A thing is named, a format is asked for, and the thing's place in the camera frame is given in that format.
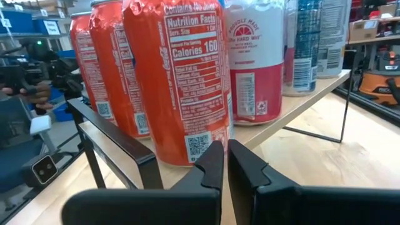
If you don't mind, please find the orange shop vacuum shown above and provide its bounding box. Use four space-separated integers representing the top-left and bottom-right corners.
357 49 400 107

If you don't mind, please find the silver blue slim can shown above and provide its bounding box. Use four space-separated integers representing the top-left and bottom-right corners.
282 0 322 97

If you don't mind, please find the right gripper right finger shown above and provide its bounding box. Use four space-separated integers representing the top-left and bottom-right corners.
227 139 400 225

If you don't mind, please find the blue storage bin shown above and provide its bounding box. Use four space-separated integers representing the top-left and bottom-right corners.
32 18 62 36
0 11 35 34

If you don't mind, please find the wooden shelf with black legs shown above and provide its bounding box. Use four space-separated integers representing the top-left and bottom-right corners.
66 49 358 191

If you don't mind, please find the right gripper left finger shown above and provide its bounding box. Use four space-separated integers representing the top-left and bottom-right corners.
61 140 225 225

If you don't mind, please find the white Celsius slim can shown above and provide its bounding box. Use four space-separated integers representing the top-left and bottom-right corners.
316 0 353 79

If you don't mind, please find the brown cardboard box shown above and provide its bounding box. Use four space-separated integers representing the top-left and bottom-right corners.
348 19 379 42

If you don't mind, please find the red Fanta can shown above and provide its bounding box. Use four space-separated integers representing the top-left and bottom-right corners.
89 0 151 140
69 11 118 126
121 0 234 168

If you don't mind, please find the storage rack with boxes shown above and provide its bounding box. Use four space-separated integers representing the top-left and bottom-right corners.
345 0 400 73

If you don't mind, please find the blue office chair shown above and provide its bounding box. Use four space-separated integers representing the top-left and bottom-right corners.
0 96 60 193

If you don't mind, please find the silver red Spindrift can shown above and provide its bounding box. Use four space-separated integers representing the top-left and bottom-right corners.
223 0 286 126

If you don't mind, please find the black device with cables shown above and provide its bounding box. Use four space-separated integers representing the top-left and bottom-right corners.
0 39 84 101

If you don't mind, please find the small black depth camera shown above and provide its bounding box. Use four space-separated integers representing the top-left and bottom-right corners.
21 152 60 189

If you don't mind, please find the person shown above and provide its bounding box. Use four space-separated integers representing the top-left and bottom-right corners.
0 80 54 111

